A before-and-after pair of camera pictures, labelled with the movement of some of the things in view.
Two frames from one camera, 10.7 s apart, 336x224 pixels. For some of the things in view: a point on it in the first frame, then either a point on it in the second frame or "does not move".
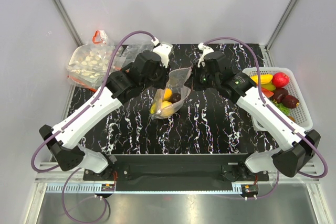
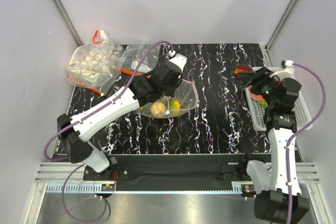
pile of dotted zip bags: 88,62 does not move
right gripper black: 192,81 → 261,76
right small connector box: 249,190 does not move
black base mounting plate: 177,168 does not move
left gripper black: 162,84 → 171,93
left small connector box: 107,187 does not move
